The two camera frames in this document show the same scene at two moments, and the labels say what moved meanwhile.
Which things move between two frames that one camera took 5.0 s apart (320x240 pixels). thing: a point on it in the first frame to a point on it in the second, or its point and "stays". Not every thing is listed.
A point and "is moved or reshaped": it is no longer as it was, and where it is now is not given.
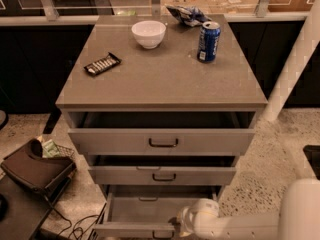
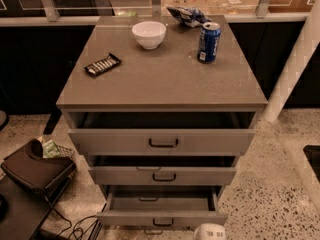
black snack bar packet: (103, 64) stays
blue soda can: (208, 41) stays
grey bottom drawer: (145, 215) is moved or reshaped
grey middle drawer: (162, 170) stays
